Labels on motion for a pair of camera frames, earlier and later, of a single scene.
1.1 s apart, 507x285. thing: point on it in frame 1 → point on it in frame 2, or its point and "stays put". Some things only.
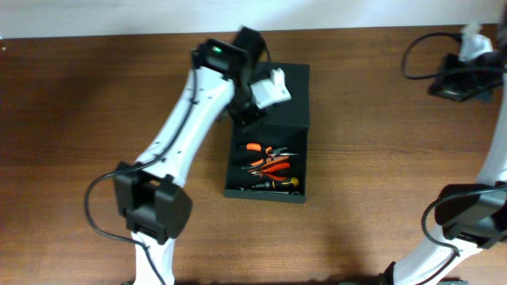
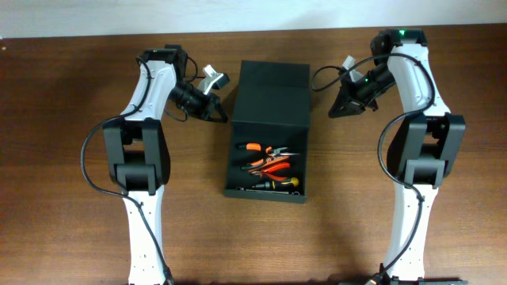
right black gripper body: x=452 y=89 → x=352 y=96
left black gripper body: x=245 y=115 → x=210 y=105
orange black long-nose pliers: x=269 y=153 stays put
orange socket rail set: x=273 y=161 stays put
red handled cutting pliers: x=265 y=172 stays put
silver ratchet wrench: x=295 y=192 stays put
